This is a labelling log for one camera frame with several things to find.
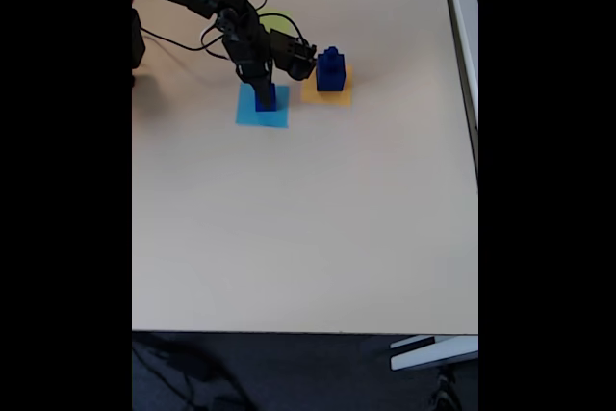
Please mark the medium blue cube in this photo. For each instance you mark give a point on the medium blue cube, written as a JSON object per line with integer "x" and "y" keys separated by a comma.
{"x": 262, "y": 107}

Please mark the white neighbouring table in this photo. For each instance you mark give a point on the white neighbouring table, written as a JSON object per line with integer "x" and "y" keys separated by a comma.
{"x": 464, "y": 45}

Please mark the light blue paper square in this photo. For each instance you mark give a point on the light blue paper square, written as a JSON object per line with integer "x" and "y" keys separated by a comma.
{"x": 245, "y": 115}

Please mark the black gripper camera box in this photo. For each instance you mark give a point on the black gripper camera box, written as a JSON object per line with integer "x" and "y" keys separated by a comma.
{"x": 293, "y": 55}

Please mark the white table foot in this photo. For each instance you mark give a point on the white table foot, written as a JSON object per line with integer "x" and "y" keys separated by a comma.
{"x": 433, "y": 353}

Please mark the green paper square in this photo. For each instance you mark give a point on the green paper square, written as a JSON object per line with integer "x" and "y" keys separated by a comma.
{"x": 276, "y": 21}

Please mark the orange paper square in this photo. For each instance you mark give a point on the orange paper square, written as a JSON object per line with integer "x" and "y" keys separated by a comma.
{"x": 310, "y": 93}

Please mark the small blue cube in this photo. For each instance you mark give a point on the small blue cube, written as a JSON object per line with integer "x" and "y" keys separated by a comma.
{"x": 331, "y": 63}

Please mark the large blue cube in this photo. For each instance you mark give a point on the large blue cube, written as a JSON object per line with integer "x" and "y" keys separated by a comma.
{"x": 331, "y": 81}

